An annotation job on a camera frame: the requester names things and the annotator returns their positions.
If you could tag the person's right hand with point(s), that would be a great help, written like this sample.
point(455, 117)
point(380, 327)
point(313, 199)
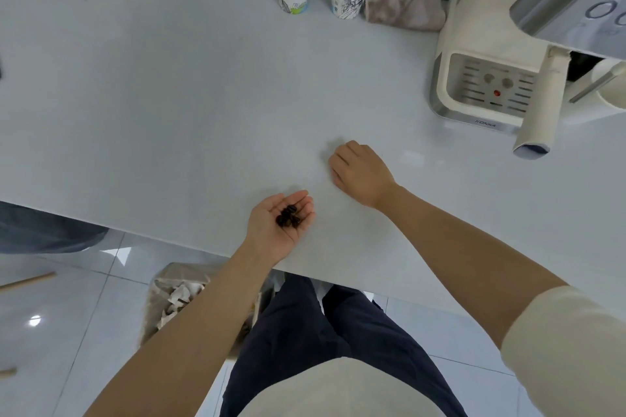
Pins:
point(364, 175)

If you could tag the person's left hand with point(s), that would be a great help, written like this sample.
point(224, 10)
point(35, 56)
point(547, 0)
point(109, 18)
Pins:
point(266, 228)

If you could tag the person's left thumb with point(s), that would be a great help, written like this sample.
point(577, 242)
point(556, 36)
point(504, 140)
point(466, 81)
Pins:
point(266, 203)

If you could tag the person's right thumb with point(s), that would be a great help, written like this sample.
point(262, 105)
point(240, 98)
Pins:
point(338, 178)

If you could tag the handful of dark coffee beans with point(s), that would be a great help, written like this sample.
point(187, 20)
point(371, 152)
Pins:
point(289, 216)

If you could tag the person's right forearm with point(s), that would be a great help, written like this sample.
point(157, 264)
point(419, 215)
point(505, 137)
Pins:
point(459, 255)

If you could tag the person's left forearm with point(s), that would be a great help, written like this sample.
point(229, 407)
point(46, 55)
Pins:
point(195, 333)

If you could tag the dark navy trousers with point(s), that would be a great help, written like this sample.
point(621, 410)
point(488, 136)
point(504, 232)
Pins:
point(303, 324)

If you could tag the crumpled paper scraps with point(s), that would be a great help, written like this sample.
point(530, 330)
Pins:
point(178, 302)

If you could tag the trash bin with clear liner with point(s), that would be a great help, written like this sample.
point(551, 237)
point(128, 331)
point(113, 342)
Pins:
point(161, 284)

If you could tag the stained beige cloth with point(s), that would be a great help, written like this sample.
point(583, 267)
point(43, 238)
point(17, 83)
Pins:
point(406, 8)

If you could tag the cream shirt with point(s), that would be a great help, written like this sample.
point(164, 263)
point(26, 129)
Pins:
point(342, 390)

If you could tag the cream espresso machine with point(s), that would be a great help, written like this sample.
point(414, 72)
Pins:
point(484, 30)

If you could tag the grey denim fabric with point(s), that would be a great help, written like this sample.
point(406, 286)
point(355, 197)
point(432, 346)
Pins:
point(44, 231)

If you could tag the wooden stick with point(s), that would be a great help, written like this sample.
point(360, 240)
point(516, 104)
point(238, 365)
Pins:
point(27, 281)

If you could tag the metal steam wand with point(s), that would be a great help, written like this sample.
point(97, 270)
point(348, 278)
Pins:
point(592, 87)

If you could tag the white milk jug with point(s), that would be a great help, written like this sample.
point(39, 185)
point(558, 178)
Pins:
point(609, 99)

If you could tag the cream shirt sleeve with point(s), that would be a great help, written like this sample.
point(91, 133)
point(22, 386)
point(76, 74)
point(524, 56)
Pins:
point(572, 353)

